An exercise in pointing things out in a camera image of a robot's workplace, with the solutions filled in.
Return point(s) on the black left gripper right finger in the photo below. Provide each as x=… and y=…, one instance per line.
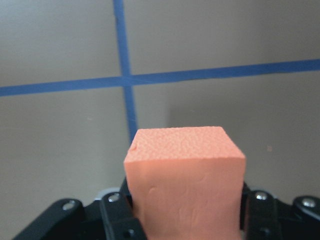
x=264, y=217

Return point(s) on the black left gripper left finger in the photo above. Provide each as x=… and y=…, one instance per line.
x=109, y=217

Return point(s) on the orange foam block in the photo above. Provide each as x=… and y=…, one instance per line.
x=186, y=183

